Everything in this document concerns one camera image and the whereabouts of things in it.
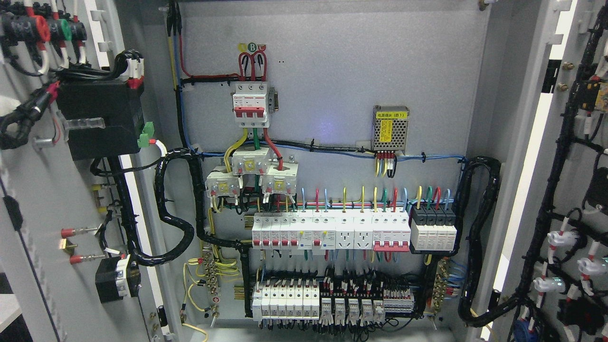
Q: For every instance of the grey electrical cabinet body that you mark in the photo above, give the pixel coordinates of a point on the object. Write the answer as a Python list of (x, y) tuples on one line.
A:
[(471, 79)]

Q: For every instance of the white current transformers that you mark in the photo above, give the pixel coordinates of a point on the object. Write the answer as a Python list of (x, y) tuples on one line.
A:
[(246, 164)]

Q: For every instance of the metal mesh power supply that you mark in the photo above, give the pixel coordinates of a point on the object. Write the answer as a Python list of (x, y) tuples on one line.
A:
[(390, 126)]

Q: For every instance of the red three pole main breaker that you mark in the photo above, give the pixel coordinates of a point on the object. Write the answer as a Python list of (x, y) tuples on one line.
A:
[(251, 103)]

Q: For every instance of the grey cabinet door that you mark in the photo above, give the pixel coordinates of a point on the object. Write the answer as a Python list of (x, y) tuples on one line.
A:
[(559, 261), (59, 301)]

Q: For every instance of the white socket breaker row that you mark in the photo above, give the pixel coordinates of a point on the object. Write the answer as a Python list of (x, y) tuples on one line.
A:
[(318, 231)]

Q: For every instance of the black relay terminal row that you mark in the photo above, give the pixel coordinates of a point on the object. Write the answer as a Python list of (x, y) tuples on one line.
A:
[(332, 302)]

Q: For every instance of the black white surge protector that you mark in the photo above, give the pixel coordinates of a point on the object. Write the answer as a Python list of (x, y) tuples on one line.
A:
[(432, 230)]

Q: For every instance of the black digital power meter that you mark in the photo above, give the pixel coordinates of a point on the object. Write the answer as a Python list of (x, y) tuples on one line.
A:
[(105, 118)]

